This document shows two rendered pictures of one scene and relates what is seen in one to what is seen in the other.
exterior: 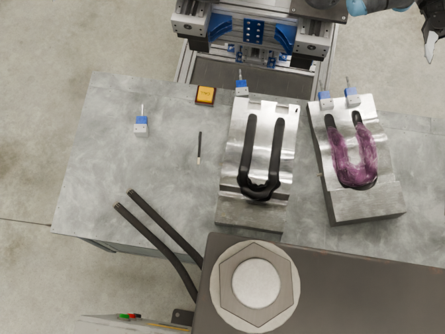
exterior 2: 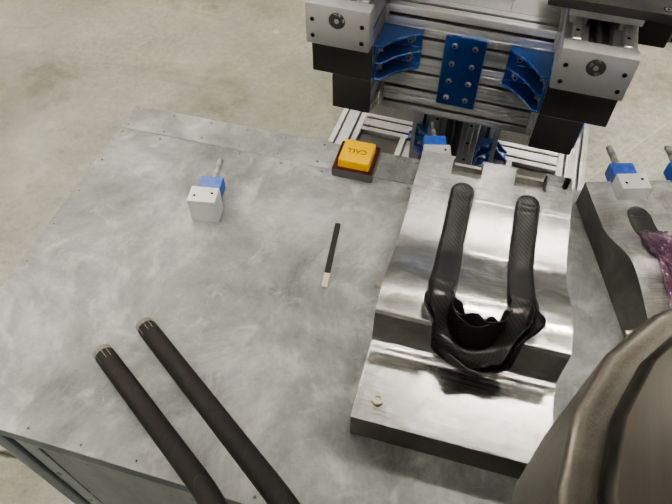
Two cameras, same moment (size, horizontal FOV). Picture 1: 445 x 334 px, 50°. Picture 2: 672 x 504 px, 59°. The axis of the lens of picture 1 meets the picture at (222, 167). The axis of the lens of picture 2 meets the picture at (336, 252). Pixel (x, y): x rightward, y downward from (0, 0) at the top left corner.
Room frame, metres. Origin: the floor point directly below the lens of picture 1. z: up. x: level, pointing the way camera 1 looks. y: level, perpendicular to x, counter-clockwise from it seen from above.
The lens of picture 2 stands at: (0.01, 0.05, 1.63)
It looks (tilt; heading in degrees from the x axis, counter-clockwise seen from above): 53 degrees down; 2
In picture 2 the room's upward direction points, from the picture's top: straight up
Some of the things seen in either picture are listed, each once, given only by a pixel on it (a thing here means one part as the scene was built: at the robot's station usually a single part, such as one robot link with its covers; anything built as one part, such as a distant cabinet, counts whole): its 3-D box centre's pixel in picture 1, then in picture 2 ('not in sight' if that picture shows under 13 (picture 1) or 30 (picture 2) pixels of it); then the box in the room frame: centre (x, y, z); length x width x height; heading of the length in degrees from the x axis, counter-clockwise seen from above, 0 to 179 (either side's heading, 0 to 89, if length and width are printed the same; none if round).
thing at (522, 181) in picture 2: (281, 110); (528, 187); (0.74, -0.25, 0.87); 0.05 x 0.05 x 0.04; 76
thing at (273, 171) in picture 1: (262, 155); (488, 259); (0.55, -0.15, 0.92); 0.35 x 0.16 x 0.09; 166
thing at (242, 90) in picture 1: (241, 83); (434, 144); (0.90, -0.11, 0.83); 0.13 x 0.05 x 0.05; 0
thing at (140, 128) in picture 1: (142, 119); (212, 185); (0.77, 0.31, 0.83); 0.13 x 0.05 x 0.05; 175
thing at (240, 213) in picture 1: (258, 162); (474, 285); (0.54, -0.14, 0.87); 0.50 x 0.26 x 0.14; 166
